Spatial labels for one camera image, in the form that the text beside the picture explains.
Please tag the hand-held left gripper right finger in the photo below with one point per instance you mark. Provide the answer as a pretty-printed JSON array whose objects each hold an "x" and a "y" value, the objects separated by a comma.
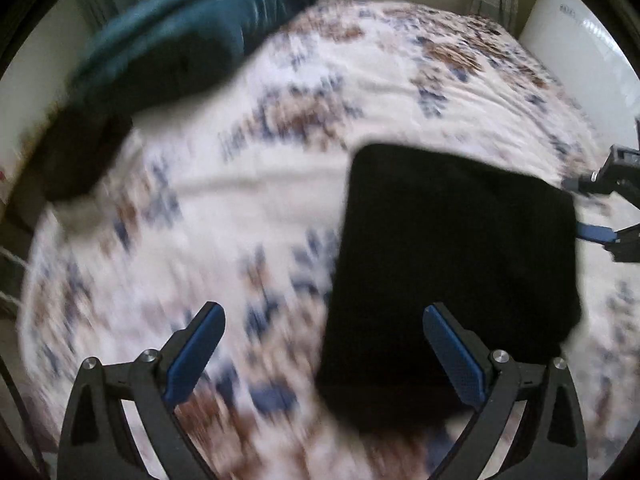
[{"x": 457, "y": 360}]

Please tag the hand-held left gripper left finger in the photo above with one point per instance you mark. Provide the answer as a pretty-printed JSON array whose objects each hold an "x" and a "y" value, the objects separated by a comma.
[{"x": 192, "y": 360}]

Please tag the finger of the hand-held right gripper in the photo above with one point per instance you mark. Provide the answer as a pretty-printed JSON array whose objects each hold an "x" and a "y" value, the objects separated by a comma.
[
  {"x": 617, "y": 170},
  {"x": 597, "y": 234}
]

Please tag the black pants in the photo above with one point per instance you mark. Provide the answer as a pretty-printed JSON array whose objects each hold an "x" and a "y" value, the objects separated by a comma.
[{"x": 450, "y": 270}]

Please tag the white appliance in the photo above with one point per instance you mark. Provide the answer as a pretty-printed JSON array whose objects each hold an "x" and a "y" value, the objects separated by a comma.
[{"x": 585, "y": 50}]

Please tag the floral printed bed sheet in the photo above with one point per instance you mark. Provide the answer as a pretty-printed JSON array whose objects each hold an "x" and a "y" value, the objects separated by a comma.
[{"x": 200, "y": 210}]

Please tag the dark cloth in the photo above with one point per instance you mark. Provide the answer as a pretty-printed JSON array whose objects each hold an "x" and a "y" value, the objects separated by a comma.
[{"x": 85, "y": 155}]

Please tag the teal pillow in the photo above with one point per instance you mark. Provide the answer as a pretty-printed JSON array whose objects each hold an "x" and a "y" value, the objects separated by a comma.
[{"x": 165, "y": 20}]

